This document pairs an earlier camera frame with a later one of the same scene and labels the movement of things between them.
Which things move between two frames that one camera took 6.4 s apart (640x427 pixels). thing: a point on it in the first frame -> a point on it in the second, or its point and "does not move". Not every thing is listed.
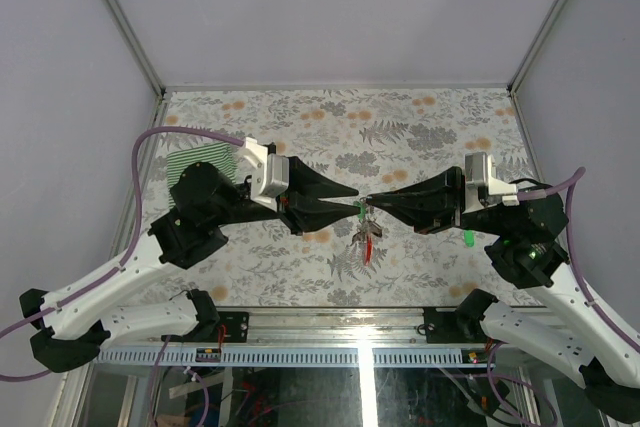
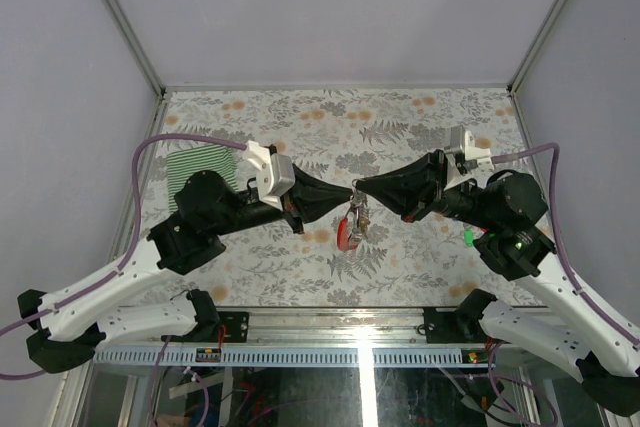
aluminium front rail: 317,337 does not move
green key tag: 469,237 does not move
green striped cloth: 220,157 does not move
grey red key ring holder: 367,231 -> 356,221
